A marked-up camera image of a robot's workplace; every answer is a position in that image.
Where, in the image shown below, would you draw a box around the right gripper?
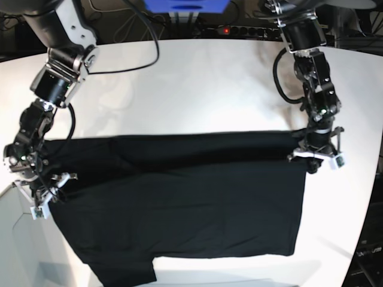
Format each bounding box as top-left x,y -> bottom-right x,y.
17,170 -> 65,206

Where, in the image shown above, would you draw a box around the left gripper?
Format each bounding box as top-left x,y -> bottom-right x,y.
304,122 -> 335,155

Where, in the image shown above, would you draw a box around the black T-shirt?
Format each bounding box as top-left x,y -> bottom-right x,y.
49,132 -> 306,286

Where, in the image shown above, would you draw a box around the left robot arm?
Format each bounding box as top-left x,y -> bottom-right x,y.
264,1 -> 344,174

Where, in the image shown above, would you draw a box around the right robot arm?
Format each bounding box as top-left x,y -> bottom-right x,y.
1,1 -> 99,208

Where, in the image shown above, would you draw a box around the black power strip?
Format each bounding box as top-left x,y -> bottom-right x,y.
204,26 -> 282,41

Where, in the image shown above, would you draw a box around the blue plastic box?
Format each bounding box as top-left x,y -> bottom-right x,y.
144,0 -> 230,14

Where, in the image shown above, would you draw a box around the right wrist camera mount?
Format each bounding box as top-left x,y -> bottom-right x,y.
12,173 -> 78,220

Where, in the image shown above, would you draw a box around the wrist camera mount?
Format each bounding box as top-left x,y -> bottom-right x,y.
12,173 -> 78,220
287,127 -> 346,174

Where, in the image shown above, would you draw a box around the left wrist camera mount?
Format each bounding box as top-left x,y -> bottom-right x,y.
287,127 -> 346,174

